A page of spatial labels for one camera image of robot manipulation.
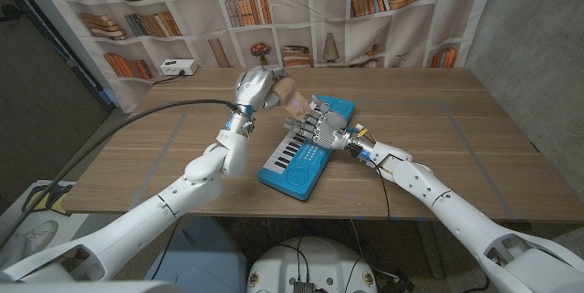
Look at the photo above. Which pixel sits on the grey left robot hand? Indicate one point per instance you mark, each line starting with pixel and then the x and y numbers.
pixel 253 90

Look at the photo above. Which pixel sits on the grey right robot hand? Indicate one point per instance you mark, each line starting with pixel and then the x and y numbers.
pixel 326 128

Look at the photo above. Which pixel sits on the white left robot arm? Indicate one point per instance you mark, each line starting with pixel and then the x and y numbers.
pixel 150 220

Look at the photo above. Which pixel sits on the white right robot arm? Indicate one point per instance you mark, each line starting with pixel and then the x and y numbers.
pixel 465 220

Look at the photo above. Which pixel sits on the blue toy piano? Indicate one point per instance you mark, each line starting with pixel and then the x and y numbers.
pixel 303 165

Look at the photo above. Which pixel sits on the white power strip box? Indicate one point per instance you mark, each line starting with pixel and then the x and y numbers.
pixel 178 67

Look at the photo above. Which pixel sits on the printed bookshelf backdrop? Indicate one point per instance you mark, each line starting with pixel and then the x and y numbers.
pixel 365 19

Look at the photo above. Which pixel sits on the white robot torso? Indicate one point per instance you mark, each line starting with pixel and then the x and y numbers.
pixel 310 265

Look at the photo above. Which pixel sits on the grey table leg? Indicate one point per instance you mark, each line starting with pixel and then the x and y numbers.
pixel 431 252

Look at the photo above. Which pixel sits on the yellow and black floor mat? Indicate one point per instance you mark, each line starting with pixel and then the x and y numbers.
pixel 43 197

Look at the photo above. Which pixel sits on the white sneaker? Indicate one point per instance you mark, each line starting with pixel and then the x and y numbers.
pixel 32 238

